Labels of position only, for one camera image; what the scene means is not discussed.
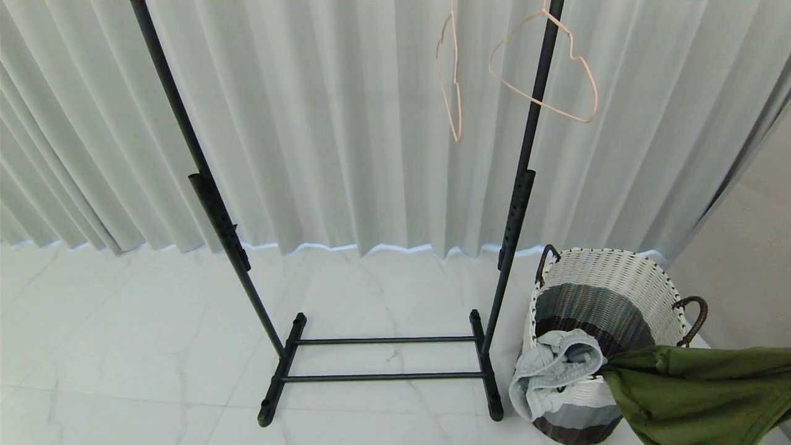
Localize green printed T-shirt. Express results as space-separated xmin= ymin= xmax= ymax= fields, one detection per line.
xmin=601 ymin=345 xmax=791 ymax=445

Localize white laundry basket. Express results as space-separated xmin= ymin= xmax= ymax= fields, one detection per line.
xmin=522 ymin=244 xmax=709 ymax=445

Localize pink clothes hanger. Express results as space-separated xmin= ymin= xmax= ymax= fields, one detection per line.
xmin=435 ymin=0 xmax=463 ymax=144
xmin=488 ymin=0 xmax=599 ymax=124

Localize white curtain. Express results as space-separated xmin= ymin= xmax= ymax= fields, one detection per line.
xmin=0 ymin=0 xmax=791 ymax=263

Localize pale grey shorts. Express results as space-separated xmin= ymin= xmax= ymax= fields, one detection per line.
xmin=509 ymin=329 xmax=609 ymax=422

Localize black clothes rack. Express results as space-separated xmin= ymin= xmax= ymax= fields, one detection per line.
xmin=130 ymin=0 xmax=566 ymax=428

